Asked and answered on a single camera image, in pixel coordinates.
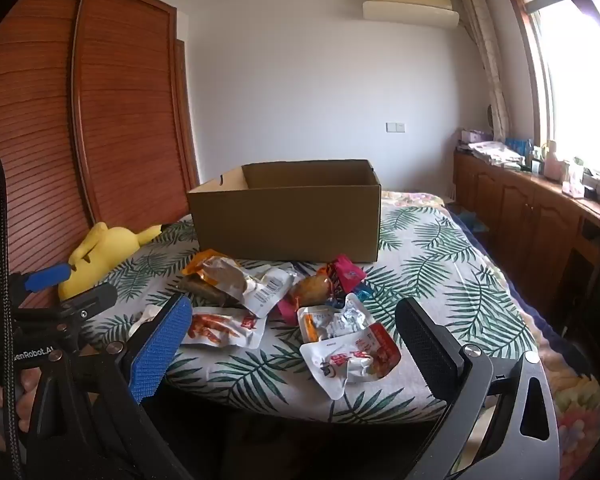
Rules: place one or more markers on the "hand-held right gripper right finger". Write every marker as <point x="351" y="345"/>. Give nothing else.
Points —
<point x="430" y="355"/>

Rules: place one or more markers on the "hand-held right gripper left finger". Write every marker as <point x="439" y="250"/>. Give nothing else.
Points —
<point x="160" y="350"/>

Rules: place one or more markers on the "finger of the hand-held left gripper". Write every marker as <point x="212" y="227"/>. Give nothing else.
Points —
<point x="90" y="300"/>
<point x="45" y="277"/>

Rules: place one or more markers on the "white plastic wrapper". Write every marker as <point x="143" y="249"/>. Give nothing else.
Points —
<point x="145" y="321"/>

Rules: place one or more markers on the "red white snack packet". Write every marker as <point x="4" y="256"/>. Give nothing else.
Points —
<point x="360" y="355"/>

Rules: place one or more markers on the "dark brown snack packet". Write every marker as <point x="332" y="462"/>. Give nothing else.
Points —
<point x="200" y="291"/>

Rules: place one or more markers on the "blue candy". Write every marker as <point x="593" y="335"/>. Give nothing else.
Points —
<point x="362" y="292"/>

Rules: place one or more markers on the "orange silver snack packet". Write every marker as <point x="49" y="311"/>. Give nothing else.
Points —
<point x="220" y="275"/>

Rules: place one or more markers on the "pink red snack packet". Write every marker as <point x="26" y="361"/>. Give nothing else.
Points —
<point x="349" y="272"/>

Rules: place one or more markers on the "white barcode snack packet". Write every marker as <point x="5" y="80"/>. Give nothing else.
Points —
<point x="267" y="292"/>

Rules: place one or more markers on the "magenta candy wrapper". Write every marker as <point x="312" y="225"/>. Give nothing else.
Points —
<point x="286" y="307"/>

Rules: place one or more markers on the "brown braised egg packet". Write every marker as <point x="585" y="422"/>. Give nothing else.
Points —
<point x="310" y="290"/>

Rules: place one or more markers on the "brown cardboard box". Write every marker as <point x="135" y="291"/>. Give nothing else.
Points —
<point x="280" y="225"/>

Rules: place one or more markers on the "yellow plush toy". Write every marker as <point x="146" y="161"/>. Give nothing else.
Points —
<point x="100" y="255"/>

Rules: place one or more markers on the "green leaf print cloth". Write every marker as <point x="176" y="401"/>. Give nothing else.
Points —
<point x="430" y="260"/>

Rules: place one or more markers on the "long wooden cabinet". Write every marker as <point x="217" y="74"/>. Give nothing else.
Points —
<point x="520" y="210"/>

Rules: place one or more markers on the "wooden slatted wardrobe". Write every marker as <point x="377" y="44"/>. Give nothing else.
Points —
<point x="125" y="110"/>

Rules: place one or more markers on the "folded printed cloth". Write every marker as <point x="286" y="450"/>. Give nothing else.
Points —
<point x="495" y="152"/>

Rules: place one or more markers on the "blue packet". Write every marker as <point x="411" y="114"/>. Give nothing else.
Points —
<point x="517" y="146"/>

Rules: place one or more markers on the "pale patterned curtain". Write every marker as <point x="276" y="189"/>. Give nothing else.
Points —
<point x="490" y="70"/>

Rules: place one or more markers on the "wooden framed window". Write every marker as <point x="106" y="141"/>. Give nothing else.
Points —
<point x="575" y="85"/>

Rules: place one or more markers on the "white wall switch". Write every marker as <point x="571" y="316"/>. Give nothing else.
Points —
<point x="396" y="127"/>

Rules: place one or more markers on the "white wall air conditioner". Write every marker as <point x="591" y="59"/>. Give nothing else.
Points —
<point x="410" y="12"/>

